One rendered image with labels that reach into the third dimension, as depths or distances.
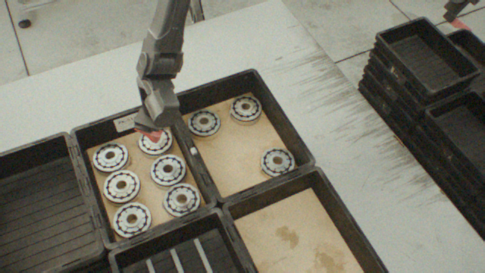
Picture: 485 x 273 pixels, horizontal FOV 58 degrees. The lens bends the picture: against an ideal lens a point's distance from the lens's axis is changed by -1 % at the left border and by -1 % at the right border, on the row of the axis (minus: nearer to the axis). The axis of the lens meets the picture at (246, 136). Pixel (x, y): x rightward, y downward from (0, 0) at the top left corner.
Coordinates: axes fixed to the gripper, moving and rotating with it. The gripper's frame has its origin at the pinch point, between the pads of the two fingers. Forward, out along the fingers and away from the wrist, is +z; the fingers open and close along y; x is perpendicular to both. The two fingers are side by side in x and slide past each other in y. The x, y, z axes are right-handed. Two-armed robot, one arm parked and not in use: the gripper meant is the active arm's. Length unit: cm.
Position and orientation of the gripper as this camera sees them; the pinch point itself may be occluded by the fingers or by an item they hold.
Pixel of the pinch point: (160, 130)
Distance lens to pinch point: 112.7
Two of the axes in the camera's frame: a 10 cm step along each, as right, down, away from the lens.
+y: 3.5, -7.7, 5.3
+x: -9.3, -3.2, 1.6
